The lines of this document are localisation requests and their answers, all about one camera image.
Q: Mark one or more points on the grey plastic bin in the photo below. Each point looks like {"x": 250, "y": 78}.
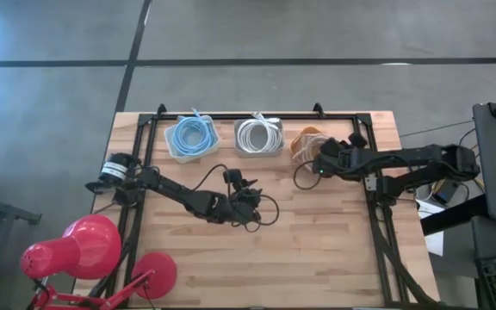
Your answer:
{"x": 258, "y": 154}

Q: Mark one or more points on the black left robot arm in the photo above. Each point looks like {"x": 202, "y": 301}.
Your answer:
{"x": 175, "y": 189}

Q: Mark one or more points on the black table frame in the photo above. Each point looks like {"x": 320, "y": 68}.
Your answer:
{"x": 226, "y": 116}

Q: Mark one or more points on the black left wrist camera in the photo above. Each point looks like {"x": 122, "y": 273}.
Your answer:
{"x": 233, "y": 176}

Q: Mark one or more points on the yellow plastic bin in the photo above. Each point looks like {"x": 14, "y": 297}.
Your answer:
{"x": 296, "y": 144}

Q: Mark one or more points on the white paper sheet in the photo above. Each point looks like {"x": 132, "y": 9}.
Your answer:
{"x": 434, "y": 241}

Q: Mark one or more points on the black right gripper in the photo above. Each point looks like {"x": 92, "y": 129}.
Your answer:
{"x": 342, "y": 163}

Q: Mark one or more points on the red desk lamp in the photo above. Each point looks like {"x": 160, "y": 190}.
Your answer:
{"x": 88, "y": 245}

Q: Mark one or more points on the white plastic bin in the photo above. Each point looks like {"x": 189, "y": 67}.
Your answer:
{"x": 167, "y": 140}

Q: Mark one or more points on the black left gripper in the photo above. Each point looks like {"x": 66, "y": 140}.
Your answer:
{"x": 241, "y": 208}

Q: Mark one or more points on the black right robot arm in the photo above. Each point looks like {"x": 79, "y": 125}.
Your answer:
{"x": 403, "y": 157}

